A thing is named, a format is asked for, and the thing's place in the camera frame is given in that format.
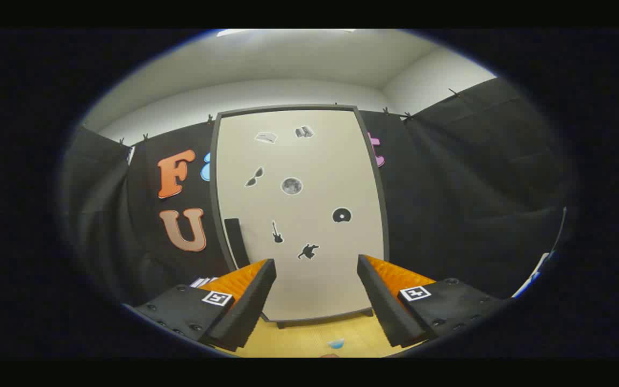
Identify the black backdrop cloth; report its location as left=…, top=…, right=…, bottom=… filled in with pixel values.
left=62, top=78, right=576, bottom=307

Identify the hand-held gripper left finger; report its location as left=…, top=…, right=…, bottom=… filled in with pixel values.
left=133, top=259, right=277, bottom=352

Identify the grey cabinet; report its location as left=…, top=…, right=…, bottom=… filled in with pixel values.
left=209, top=104, right=391, bottom=329

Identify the cabinet door with black handle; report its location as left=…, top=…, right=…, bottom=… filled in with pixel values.
left=217, top=109, right=385, bottom=322

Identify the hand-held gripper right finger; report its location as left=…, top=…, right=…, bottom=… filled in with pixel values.
left=356, top=254, right=506, bottom=348

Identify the white side desk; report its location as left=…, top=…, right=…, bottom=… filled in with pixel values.
left=513, top=252, right=553, bottom=298

